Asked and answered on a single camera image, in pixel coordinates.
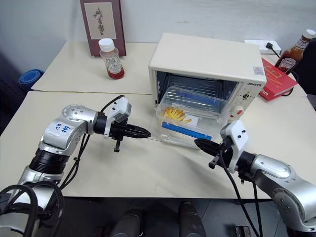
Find clear blue-latched food container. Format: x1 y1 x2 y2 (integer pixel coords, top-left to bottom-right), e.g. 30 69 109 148
155 85 225 147

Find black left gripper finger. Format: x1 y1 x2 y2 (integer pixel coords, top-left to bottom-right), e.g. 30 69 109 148
126 131 152 139
126 124 152 135

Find yellow french fries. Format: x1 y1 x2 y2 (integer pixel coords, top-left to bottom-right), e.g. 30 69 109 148
161 107 193 123

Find red hardcover book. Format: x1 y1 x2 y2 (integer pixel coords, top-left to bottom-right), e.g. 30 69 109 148
258 58 299 102

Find thick black cable bundle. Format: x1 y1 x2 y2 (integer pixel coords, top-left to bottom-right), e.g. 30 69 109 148
0 181 65 237

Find white power strip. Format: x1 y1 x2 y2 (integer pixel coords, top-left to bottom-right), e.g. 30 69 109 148
243 39 282 55

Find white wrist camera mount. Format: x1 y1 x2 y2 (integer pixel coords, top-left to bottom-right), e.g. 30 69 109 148
220 120 248 173
103 97 132 137

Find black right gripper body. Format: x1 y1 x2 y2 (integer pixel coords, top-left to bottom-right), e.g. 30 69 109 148
208 138 234 170

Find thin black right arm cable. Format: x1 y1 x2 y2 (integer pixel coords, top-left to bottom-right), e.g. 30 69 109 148
219 144 264 237

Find clear ketchup bottle white cap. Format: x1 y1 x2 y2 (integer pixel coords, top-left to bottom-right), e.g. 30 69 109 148
98 39 125 80

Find dark rounded shape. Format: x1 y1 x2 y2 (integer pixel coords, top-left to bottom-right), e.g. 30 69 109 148
109 201 147 237

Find small dark rectangular object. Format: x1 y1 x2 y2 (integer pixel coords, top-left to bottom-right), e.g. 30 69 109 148
235 225 252 237

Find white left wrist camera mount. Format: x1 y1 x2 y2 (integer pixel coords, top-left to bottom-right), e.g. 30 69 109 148
103 97 132 137

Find cream toaster oven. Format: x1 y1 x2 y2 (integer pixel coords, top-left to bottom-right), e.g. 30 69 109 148
148 32 268 124

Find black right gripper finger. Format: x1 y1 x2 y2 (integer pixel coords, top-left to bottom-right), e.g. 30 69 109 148
194 138 222 150
195 144 219 157

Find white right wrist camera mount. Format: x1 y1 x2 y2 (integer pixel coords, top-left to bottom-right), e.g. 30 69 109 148
220 120 248 173

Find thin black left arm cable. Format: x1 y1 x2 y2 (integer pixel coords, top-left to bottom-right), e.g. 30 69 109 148
59 94 126 191

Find black object beside table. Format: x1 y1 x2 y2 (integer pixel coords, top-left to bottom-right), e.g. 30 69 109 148
293 38 316 110

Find dark fabric seat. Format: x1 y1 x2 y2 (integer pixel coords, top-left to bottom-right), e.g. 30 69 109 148
0 52 28 135

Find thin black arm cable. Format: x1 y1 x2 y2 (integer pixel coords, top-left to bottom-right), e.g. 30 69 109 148
59 94 126 191
219 144 264 237

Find maroon framed flower picture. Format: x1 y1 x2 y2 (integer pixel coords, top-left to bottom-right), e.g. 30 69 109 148
79 0 127 57

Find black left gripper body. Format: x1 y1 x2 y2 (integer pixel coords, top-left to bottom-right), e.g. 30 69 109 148
108 122 128 153

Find dark Heinz ketchup bottle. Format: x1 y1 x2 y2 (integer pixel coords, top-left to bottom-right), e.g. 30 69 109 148
274 29 316 75

